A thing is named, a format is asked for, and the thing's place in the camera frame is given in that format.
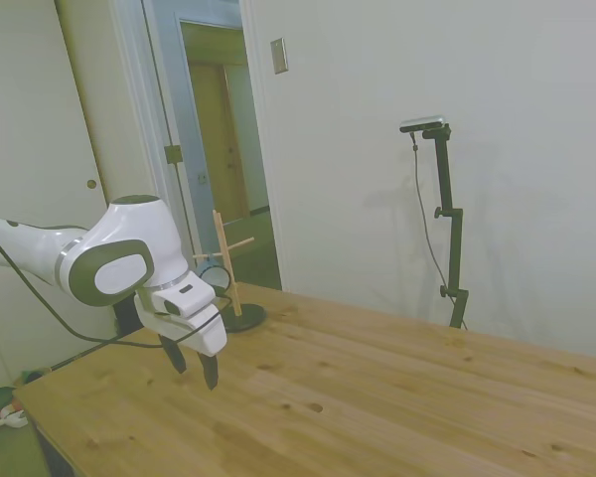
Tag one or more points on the white closet door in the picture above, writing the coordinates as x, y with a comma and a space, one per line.
35, 124

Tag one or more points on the wooden inner door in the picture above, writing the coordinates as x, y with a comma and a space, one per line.
218, 149

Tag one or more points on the black camera stand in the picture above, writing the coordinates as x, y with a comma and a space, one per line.
456, 238

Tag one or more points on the white floor object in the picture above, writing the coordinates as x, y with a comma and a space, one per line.
15, 417

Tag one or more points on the white door frame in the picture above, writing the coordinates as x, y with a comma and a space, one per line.
139, 99

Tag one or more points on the round closet door knob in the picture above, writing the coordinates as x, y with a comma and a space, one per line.
92, 184

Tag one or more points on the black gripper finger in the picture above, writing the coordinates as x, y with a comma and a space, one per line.
176, 357
210, 371

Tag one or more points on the open white door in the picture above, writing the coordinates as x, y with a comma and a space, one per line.
179, 114

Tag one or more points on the brass door hinge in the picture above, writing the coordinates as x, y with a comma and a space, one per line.
173, 154

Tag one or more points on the blue round plate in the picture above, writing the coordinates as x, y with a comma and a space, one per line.
213, 277

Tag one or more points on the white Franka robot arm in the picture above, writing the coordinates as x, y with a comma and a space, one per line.
124, 233

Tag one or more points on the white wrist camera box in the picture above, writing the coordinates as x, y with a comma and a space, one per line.
186, 297

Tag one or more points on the grey camera on stand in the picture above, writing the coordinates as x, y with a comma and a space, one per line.
423, 123

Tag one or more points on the metal wall switch plate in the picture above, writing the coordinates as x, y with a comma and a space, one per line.
279, 55

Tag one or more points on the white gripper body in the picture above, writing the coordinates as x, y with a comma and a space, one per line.
206, 333

